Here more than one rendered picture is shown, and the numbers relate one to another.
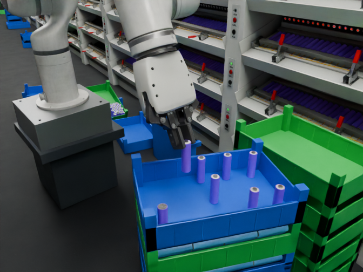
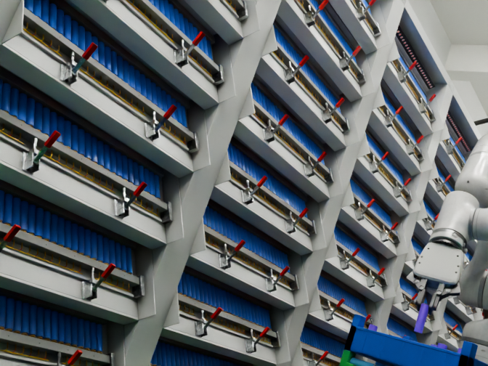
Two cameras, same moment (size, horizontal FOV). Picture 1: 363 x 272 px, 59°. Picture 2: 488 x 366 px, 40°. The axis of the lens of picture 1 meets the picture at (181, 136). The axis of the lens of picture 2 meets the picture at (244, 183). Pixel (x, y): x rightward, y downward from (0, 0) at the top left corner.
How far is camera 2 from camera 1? 1.38 m
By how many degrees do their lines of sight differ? 78
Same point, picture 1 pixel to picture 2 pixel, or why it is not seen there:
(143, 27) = (437, 226)
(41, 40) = (469, 325)
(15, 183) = not seen: outside the picture
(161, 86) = (427, 259)
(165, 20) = (454, 225)
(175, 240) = (362, 346)
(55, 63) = not seen: hidden behind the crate
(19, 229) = not seen: outside the picture
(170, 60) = (446, 250)
